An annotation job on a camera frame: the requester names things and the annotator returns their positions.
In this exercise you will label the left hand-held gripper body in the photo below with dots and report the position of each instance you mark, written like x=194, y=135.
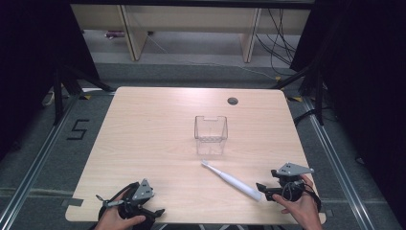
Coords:
x=142, y=191

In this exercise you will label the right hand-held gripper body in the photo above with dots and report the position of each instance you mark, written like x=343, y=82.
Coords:
x=292, y=169

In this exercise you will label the white electric toothbrush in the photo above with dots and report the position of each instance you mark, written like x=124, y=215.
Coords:
x=234, y=182

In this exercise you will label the clear plastic container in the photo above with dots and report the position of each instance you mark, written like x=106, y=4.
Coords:
x=210, y=135

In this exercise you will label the person's left hand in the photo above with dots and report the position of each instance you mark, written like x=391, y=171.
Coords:
x=111, y=220

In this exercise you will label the person's right hand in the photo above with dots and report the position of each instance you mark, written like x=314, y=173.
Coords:
x=304, y=212

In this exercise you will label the black metal stand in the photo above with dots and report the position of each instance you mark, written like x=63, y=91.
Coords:
x=58, y=96
x=319, y=96

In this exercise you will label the black curtain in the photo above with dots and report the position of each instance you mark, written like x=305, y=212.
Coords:
x=32, y=64
x=367, y=80

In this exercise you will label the pink object under desk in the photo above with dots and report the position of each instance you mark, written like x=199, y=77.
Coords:
x=114, y=34

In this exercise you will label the metal floor rail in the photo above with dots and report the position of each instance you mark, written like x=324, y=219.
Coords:
x=338, y=166
x=38, y=159

